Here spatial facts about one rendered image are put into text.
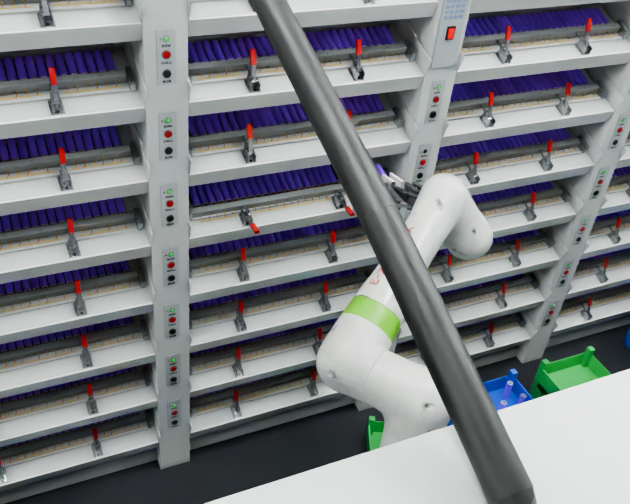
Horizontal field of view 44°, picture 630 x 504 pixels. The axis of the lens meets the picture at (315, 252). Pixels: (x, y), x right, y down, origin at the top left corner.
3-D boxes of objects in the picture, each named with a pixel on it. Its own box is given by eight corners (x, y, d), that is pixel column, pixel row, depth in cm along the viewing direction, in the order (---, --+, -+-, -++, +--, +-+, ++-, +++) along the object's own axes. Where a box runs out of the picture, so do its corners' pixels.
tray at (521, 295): (539, 306, 282) (557, 286, 271) (393, 344, 259) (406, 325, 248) (513, 259, 291) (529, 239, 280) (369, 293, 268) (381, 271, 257)
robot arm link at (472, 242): (474, 277, 177) (510, 245, 177) (451, 242, 169) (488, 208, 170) (440, 251, 188) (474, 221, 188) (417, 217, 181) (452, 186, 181)
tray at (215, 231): (395, 210, 221) (406, 189, 213) (187, 249, 198) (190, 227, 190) (367, 155, 230) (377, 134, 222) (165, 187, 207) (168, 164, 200)
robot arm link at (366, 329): (365, 413, 155) (357, 391, 144) (310, 386, 160) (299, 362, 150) (407, 338, 161) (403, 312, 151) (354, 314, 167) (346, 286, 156)
